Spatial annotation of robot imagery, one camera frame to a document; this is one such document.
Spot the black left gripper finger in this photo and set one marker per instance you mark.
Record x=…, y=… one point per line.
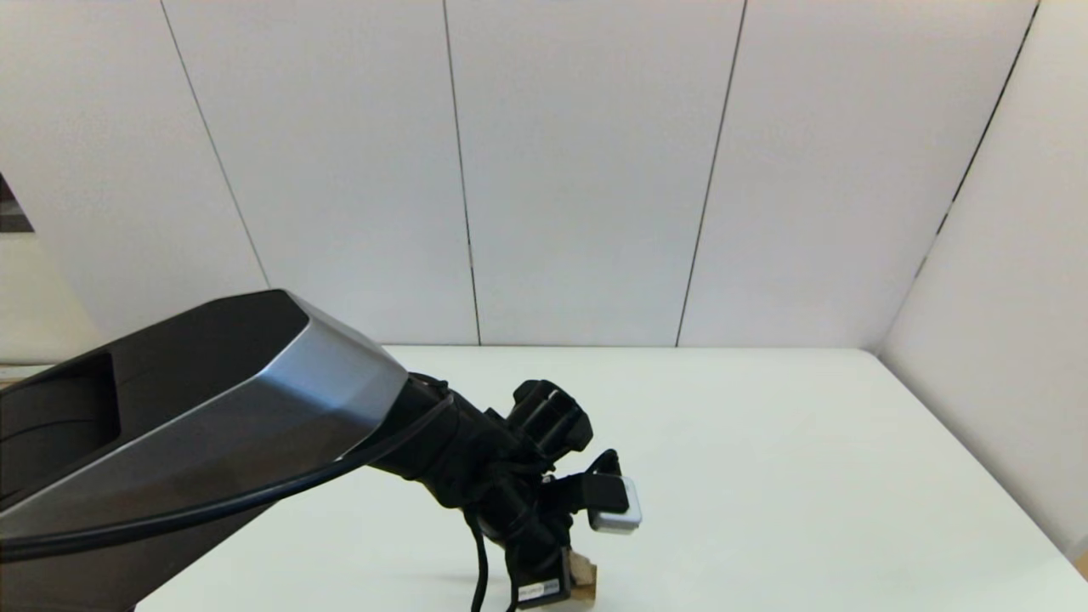
x=564, y=571

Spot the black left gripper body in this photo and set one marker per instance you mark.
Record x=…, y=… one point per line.
x=544, y=544

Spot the rectangular wooden building block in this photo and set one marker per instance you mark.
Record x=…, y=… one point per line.
x=589, y=585

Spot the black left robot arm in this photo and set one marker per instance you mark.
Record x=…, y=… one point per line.
x=212, y=408

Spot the flat white device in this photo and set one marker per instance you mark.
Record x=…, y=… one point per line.
x=21, y=371

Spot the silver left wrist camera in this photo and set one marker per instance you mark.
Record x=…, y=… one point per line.
x=619, y=510

